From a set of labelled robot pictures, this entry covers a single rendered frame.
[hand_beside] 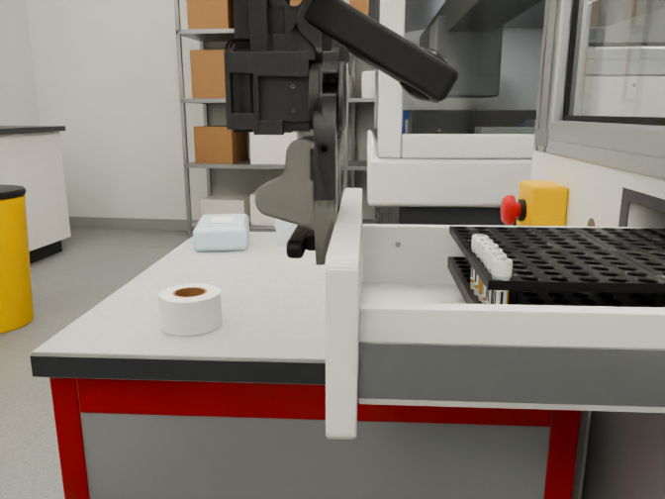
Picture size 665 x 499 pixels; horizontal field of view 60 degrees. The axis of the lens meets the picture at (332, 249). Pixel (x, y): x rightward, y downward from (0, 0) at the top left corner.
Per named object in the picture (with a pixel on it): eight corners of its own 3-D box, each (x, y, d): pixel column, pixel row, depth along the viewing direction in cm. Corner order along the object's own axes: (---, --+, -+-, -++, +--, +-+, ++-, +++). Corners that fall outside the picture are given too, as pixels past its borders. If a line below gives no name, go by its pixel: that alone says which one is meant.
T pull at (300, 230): (285, 259, 42) (285, 241, 41) (298, 238, 49) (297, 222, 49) (335, 260, 41) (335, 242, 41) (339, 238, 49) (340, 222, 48)
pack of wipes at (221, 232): (247, 251, 102) (246, 226, 101) (193, 252, 101) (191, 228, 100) (249, 234, 117) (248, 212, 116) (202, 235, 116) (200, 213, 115)
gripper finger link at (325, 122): (314, 200, 43) (316, 82, 43) (337, 200, 43) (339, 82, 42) (308, 200, 39) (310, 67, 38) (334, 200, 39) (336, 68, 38)
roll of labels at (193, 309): (159, 339, 63) (157, 304, 62) (160, 317, 70) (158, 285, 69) (225, 333, 65) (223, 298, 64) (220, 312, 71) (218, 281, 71)
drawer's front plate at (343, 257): (326, 445, 33) (325, 257, 30) (344, 290, 61) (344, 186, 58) (356, 446, 33) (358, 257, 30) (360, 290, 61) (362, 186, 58)
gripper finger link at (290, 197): (258, 262, 44) (259, 140, 43) (336, 264, 44) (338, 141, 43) (250, 267, 41) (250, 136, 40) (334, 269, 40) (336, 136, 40)
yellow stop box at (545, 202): (523, 243, 74) (528, 186, 72) (510, 231, 81) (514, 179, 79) (564, 243, 73) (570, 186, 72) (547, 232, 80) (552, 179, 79)
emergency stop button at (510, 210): (504, 228, 75) (506, 197, 74) (497, 222, 79) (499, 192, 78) (527, 228, 75) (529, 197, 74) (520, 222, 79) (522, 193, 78)
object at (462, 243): (488, 289, 36) (488, 280, 36) (448, 232, 53) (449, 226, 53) (518, 290, 36) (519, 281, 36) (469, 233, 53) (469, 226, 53)
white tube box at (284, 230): (275, 247, 106) (274, 219, 104) (282, 237, 114) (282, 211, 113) (344, 248, 105) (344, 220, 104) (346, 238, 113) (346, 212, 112)
